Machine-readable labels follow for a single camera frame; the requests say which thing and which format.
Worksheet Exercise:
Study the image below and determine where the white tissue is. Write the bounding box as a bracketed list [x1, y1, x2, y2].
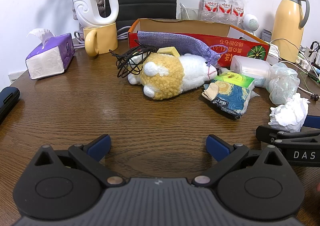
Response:
[268, 93, 310, 133]

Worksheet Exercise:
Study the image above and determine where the clear plastic bag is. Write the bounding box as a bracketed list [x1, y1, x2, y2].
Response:
[266, 63, 300, 106]

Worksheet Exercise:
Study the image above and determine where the starry night tissue pack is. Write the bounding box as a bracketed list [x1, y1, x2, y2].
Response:
[202, 80, 252, 119]

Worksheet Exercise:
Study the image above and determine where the frosted plastic box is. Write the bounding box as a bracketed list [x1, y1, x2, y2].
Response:
[230, 55, 271, 88]

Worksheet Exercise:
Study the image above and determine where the yellow white plush toy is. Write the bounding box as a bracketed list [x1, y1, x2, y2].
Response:
[128, 52, 217, 100]

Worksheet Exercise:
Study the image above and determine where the purple knit pouch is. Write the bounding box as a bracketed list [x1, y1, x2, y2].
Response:
[137, 31, 228, 66]

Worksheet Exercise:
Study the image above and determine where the yellow eraser box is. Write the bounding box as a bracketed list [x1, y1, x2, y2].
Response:
[157, 47, 180, 57]

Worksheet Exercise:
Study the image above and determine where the white power strip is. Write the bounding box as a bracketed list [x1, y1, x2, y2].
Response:
[296, 47, 319, 75]

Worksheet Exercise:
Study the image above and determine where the dark blue case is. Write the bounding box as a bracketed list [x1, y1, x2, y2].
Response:
[0, 87, 20, 124]

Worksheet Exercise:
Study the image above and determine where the purple tissue box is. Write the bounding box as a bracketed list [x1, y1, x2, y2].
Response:
[25, 28, 75, 80]

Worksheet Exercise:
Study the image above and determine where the yellow thermos jug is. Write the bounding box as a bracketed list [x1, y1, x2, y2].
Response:
[271, 0, 310, 63]

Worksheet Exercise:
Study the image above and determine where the red cardboard box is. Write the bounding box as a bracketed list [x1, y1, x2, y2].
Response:
[128, 18, 270, 67]

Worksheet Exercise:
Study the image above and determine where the yellow mug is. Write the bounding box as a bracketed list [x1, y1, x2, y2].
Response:
[83, 23, 118, 57]

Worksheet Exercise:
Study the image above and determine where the white robot speaker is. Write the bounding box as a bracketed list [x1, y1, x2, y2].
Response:
[241, 13, 259, 35]

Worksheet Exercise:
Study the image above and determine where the right water bottle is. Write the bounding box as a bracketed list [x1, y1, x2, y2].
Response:
[230, 0, 245, 26]

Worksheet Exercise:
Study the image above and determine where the water bottle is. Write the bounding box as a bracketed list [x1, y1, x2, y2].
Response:
[230, 0, 245, 26]
[200, 0, 218, 22]
[217, 0, 232, 24]

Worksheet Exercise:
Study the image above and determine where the glass cup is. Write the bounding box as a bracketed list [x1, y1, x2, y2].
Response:
[180, 3, 199, 20]

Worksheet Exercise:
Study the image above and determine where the middle water bottle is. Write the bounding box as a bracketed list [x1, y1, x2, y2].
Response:
[217, 0, 232, 24]

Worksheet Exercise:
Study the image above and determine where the left water bottle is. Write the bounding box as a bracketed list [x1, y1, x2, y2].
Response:
[200, 0, 218, 22]

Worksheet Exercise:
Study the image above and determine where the green black earphone cable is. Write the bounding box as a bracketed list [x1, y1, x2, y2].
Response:
[299, 71, 320, 101]

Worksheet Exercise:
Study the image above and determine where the purple cable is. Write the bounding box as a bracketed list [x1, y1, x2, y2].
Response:
[73, 25, 132, 50]

